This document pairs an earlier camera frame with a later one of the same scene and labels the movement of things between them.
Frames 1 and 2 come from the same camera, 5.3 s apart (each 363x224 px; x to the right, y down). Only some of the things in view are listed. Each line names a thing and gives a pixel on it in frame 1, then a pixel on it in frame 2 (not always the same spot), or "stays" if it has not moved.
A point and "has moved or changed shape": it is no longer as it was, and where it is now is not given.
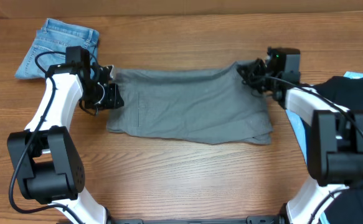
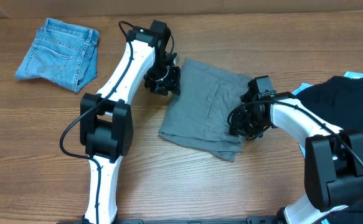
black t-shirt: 357,205 stays
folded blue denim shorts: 50,48 stays
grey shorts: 204,104 has moved or changed shape
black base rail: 249,219 stays
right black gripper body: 251,73 to 241,121
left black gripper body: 100,97 to 163,78
